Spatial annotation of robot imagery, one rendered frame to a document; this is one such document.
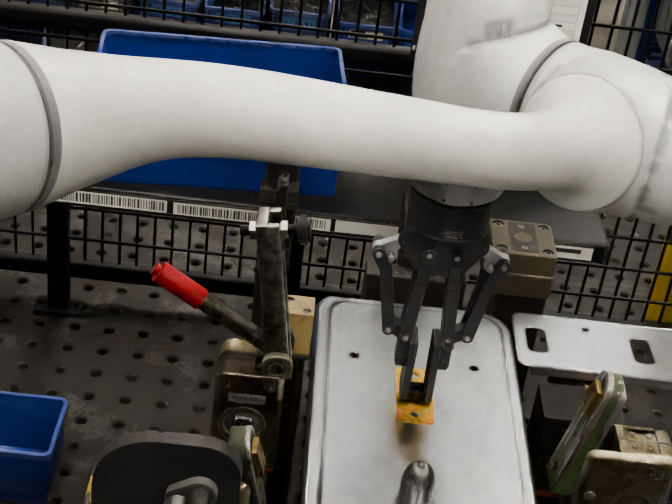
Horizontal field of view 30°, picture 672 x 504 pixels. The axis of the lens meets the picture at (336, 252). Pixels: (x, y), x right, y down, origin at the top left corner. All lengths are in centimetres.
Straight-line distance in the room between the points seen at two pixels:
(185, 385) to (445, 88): 84
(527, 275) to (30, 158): 88
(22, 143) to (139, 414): 105
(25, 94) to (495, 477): 69
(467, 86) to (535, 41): 6
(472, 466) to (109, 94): 63
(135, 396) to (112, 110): 103
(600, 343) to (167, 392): 62
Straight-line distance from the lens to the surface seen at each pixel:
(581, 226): 160
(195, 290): 119
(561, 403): 138
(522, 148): 86
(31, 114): 69
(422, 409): 125
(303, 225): 114
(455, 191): 108
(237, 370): 123
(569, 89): 94
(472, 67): 101
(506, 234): 149
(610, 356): 143
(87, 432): 168
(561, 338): 144
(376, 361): 134
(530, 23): 102
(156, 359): 180
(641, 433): 126
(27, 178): 70
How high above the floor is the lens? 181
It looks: 33 degrees down
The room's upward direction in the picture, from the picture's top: 8 degrees clockwise
